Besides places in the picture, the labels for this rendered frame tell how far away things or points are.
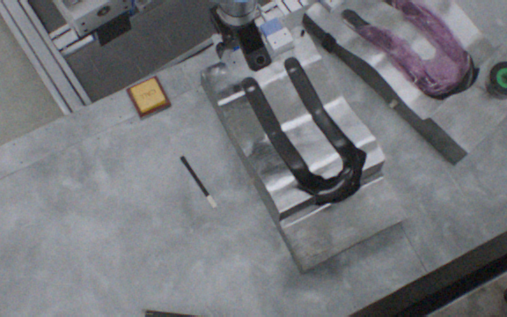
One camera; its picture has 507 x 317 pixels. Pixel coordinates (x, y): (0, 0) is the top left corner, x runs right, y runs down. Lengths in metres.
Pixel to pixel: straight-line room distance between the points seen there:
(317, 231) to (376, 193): 0.16
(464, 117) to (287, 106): 0.39
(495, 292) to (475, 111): 0.41
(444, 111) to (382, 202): 0.25
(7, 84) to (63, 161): 0.99
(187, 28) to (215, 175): 0.87
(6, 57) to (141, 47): 0.52
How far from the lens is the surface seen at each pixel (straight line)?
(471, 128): 1.83
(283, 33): 1.81
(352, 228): 1.76
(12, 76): 2.82
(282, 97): 1.79
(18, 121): 2.76
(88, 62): 2.57
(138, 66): 2.54
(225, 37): 1.64
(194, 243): 1.79
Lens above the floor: 2.57
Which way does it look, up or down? 75 degrees down
